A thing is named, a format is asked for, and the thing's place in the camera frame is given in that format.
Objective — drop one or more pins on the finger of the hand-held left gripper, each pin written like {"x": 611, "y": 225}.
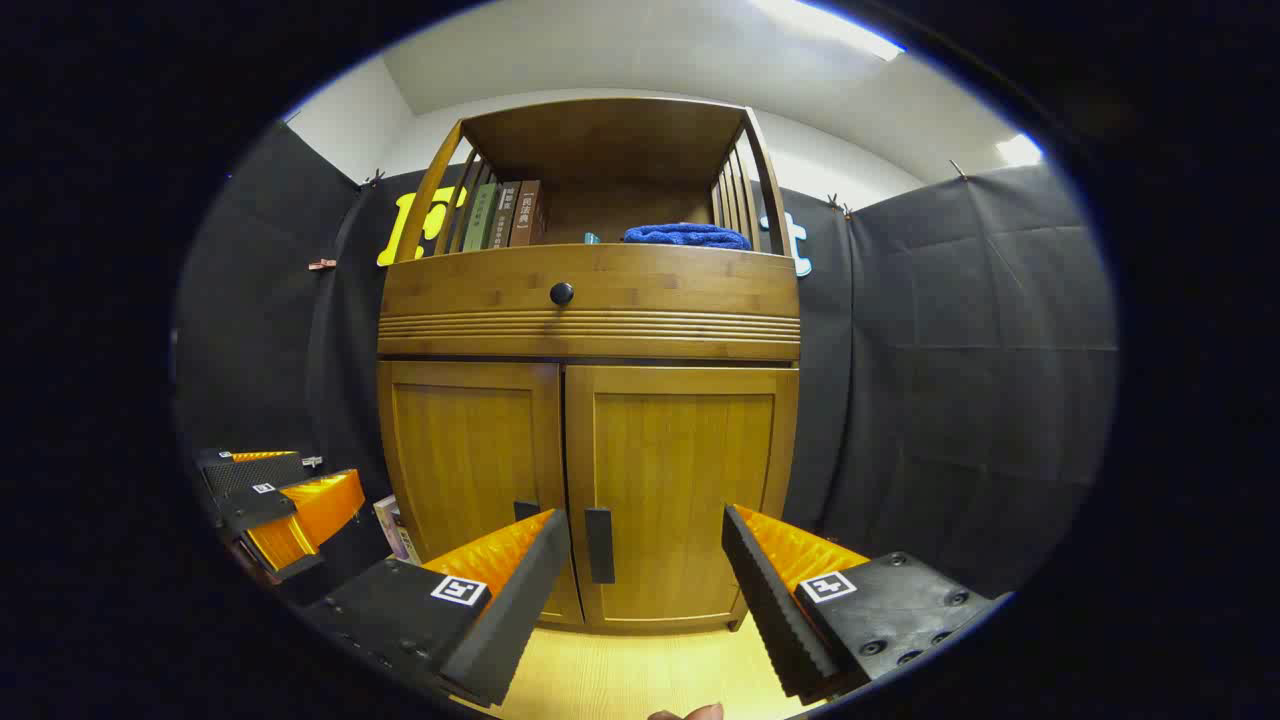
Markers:
{"x": 255, "y": 472}
{"x": 320, "y": 505}

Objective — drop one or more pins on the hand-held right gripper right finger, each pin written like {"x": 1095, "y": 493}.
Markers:
{"x": 770, "y": 610}

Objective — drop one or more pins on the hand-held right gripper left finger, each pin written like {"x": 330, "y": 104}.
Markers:
{"x": 520, "y": 610}

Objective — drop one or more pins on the wooden shoe cabinet door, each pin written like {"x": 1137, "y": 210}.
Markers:
{"x": 470, "y": 450}
{"x": 680, "y": 470}

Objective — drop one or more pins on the wooden double-door shoe cabinet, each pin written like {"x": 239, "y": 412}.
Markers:
{"x": 590, "y": 340}

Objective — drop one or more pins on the wooden cabinet drawer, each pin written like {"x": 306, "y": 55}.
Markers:
{"x": 680, "y": 280}

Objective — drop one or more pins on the pale purple book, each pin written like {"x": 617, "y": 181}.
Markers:
{"x": 388, "y": 525}

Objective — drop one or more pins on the grey book with yellow band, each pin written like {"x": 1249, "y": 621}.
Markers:
{"x": 410, "y": 548}

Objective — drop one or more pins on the black backdrop cloth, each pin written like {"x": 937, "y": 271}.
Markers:
{"x": 950, "y": 350}

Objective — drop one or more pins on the dark backdrop clip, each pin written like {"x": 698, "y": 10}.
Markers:
{"x": 957, "y": 168}
{"x": 838, "y": 205}
{"x": 374, "y": 178}

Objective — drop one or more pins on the black round drawer knob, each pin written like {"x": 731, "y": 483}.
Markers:
{"x": 562, "y": 293}

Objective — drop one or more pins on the green book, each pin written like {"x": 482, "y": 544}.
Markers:
{"x": 480, "y": 218}

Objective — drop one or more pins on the grey-brown book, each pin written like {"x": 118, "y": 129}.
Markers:
{"x": 505, "y": 215}

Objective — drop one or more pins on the brown book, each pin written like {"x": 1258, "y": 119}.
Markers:
{"x": 527, "y": 212}

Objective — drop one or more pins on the blue folded towel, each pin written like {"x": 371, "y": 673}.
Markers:
{"x": 688, "y": 237}

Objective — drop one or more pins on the small ceiling light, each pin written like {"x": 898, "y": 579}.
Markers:
{"x": 1018, "y": 150}

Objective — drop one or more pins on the long ceiling light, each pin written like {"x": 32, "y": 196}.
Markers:
{"x": 830, "y": 25}

